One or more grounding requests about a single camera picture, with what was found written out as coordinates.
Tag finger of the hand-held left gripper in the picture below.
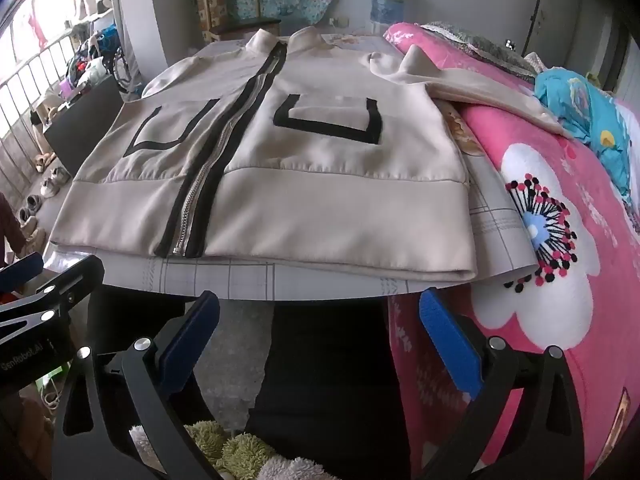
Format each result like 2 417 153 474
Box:
0 251 45 293
0 255 106 347

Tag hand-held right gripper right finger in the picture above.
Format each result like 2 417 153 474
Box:
419 287 591 480

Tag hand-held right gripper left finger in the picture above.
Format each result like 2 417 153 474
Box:
52 290 223 480

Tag beige zip jacket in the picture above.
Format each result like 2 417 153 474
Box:
47 27 573 283

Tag pile of clothes and bags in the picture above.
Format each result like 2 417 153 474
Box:
65 30 131 96

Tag brown fluffy garment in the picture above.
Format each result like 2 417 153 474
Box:
0 194 28 267

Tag grey floral bed sheet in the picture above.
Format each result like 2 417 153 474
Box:
45 32 538 302

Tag pink floral blanket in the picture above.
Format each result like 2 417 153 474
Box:
382 22 640 480

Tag row of shoes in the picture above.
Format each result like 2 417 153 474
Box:
15 150 71 261

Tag green plush cloth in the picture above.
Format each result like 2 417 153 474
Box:
182 420 281 480

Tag metal window railing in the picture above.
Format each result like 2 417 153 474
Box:
0 25 81 178

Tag person's black pants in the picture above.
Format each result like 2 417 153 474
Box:
87 285 396 441

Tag black box table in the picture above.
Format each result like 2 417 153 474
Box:
42 77 126 176

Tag white plush cloth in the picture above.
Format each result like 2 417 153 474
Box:
257 455 326 480

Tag black wheel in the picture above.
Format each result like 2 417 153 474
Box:
114 45 143 93

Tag cyan printed cloth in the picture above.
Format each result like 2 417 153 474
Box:
532 67 640 206

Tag beige patterned cloth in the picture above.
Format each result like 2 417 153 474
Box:
524 52 552 77

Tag grey patterned pillow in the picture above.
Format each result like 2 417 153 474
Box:
420 20 541 78

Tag patterned wooden cabinet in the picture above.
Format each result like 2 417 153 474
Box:
194 0 221 41

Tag wooden chair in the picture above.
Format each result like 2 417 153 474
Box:
202 0 283 43

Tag blue water jug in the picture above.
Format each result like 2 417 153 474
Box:
371 0 408 23

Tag black wall cable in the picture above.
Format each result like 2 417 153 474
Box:
536 0 549 56

